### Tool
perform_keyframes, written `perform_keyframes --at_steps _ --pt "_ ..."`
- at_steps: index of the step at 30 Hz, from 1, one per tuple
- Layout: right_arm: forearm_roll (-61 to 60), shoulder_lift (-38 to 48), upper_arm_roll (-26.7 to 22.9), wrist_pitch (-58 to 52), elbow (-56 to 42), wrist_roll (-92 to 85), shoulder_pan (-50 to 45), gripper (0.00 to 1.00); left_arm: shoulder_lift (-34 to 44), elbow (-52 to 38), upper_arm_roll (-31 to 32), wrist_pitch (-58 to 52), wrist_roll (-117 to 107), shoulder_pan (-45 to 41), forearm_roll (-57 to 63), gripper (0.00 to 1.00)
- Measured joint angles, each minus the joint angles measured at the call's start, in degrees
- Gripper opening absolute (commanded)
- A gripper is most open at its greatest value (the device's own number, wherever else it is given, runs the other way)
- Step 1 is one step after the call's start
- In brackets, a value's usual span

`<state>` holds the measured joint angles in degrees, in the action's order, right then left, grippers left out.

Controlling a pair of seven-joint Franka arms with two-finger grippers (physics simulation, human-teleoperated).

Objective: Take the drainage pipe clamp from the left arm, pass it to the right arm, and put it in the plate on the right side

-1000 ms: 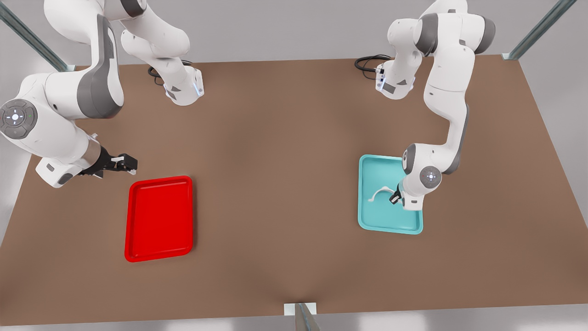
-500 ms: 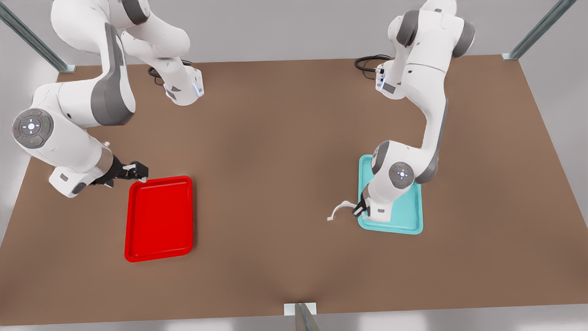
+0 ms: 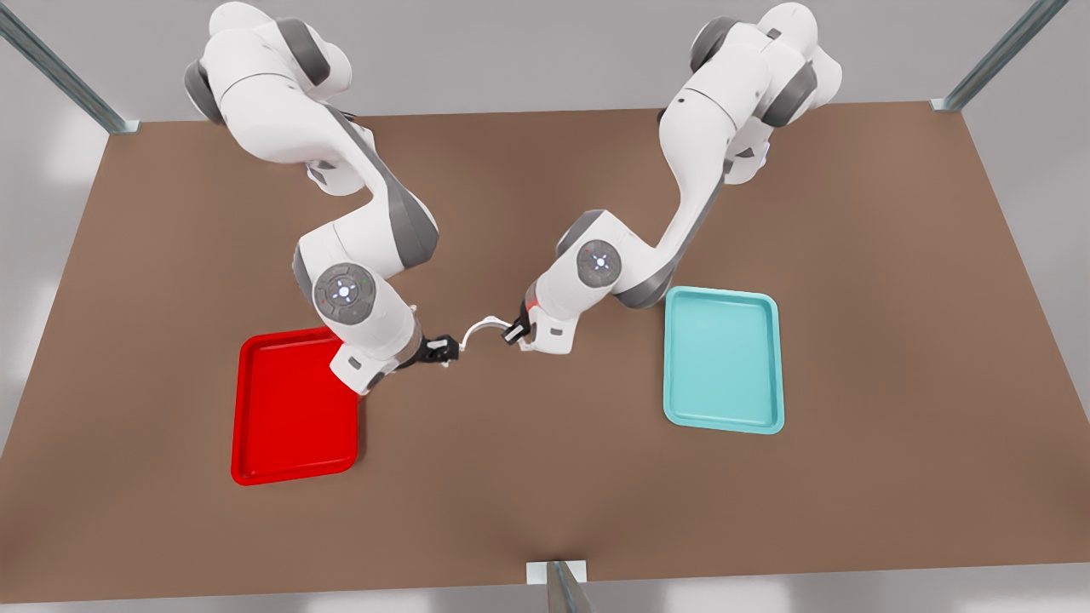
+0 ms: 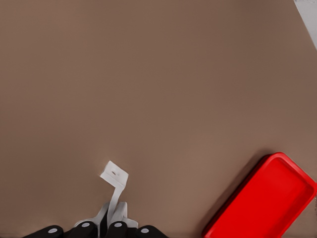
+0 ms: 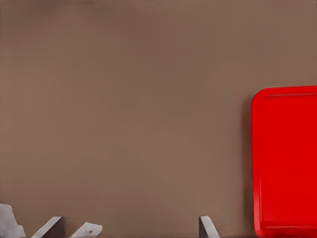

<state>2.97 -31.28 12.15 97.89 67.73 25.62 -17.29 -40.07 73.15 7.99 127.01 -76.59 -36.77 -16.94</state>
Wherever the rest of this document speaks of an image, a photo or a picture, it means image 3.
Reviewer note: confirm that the turquoise rectangular tray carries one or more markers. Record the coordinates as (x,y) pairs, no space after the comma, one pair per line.
(724,362)

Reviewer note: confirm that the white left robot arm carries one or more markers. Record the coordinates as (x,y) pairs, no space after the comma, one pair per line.
(724,111)

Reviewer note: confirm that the silver frame post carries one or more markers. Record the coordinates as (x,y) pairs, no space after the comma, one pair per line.
(996,55)
(60,72)
(560,587)

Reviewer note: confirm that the red rectangular tray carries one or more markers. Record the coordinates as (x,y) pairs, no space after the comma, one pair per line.
(285,426)

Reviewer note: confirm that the white drainage pipe clamp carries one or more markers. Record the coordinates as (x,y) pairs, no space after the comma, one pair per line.
(479,329)

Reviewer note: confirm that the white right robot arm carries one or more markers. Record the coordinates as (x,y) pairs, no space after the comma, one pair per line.
(281,102)

